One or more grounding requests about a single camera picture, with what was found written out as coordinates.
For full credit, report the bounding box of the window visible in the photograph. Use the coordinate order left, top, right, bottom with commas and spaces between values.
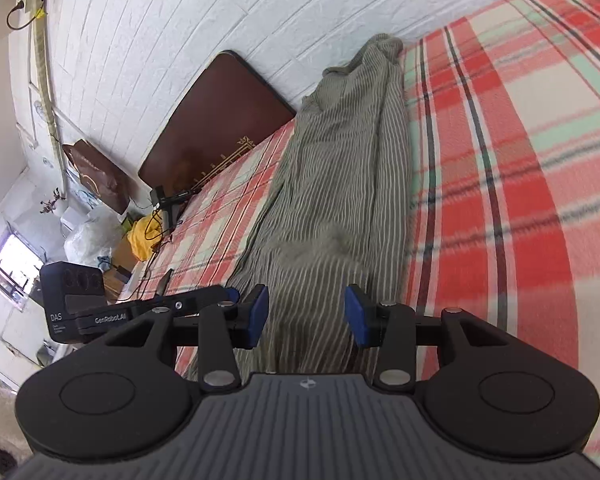
0, 227, 46, 306

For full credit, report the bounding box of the person's beige fleece clothing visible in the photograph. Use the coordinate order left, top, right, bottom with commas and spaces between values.
0, 375, 31, 480

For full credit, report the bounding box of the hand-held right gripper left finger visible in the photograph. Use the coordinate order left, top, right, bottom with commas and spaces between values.
105, 284, 270, 392

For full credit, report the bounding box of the white plastic bag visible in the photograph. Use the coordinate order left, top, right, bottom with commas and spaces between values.
62, 205, 131, 271

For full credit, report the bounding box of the grey striped sweater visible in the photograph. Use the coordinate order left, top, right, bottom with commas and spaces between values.
187, 33, 413, 381

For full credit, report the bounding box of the cardboard box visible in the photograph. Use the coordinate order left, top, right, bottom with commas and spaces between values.
102, 235, 141, 301

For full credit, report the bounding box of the brown wooden headboard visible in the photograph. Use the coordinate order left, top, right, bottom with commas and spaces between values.
138, 50, 297, 196

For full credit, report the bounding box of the black smartphone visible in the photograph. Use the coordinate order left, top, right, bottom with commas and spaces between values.
155, 269, 175, 298

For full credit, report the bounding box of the yellow cloth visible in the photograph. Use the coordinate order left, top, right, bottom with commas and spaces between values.
130, 215, 163, 262

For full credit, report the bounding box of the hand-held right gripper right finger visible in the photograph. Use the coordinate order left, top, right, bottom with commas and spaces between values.
345, 284, 511, 389

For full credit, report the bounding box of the black device with grey handle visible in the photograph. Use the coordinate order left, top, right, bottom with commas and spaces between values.
150, 186, 203, 228

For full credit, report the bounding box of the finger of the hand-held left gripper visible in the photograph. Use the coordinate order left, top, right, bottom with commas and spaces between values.
145, 285, 241, 319

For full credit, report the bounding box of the white wall pipe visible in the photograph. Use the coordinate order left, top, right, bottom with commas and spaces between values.
27, 0, 68, 196

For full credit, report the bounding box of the red plaid blanket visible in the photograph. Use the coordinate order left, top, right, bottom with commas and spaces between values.
145, 0, 600, 476

